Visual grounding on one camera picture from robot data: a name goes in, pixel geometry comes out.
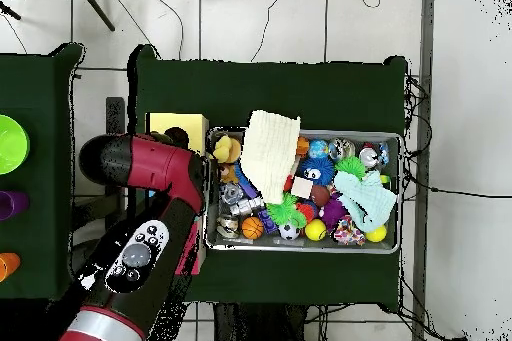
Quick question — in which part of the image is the cream waffle cloth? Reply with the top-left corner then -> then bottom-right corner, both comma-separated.
239,109 -> 301,205

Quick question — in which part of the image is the wooden box with three holes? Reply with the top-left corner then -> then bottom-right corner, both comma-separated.
144,111 -> 210,276

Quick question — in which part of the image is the shallow mesh bin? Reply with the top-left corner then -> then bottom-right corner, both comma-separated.
203,126 -> 404,255

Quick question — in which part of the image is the yellow plush duck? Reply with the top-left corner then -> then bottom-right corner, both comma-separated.
210,134 -> 242,165

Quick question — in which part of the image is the orange basketball toy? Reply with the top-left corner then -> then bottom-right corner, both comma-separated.
240,215 -> 266,241

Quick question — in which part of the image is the globe print ball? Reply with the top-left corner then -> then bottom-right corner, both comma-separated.
306,139 -> 330,160

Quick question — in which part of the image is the blue spiky ball with eyes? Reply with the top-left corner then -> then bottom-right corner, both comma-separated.
297,155 -> 336,187

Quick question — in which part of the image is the small soccer ball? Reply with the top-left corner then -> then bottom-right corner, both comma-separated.
277,222 -> 302,241

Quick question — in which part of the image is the yellow ball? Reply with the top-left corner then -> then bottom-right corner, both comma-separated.
304,218 -> 328,243

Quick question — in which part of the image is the green spiky ball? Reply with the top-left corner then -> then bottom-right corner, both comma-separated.
334,155 -> 368,180

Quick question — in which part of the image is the colourful patterned cloth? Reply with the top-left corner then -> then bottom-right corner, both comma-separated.
331,214 -> 367,247

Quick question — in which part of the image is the mint waffle cloth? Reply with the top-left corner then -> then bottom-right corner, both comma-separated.
332,169 -> 398,234

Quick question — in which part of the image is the black upright panel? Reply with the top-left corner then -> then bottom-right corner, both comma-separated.
104,96 -> 126,234

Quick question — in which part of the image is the grey rounded stand base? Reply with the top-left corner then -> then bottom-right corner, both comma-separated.
69,238 -> 101,278

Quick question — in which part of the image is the black tripod leg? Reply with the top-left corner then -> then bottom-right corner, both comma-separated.
73,0 -> 116,33
0,1 -> 22,21

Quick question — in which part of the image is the dark green side table cloth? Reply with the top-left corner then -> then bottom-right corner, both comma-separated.
0,43 -> 94,303

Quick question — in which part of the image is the lime green bowl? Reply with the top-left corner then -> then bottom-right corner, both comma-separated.
0,114 -> 31,176

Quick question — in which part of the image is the purple cup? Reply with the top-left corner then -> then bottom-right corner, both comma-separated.
0,190 -> 31,221

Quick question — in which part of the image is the orange cup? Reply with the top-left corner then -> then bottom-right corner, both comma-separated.
0,252 -> 22,283

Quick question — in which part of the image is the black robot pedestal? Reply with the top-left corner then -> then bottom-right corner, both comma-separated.
213,302 -> 307,341

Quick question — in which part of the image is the thin black floor cable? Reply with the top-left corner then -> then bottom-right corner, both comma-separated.
403,180 -> 512,200

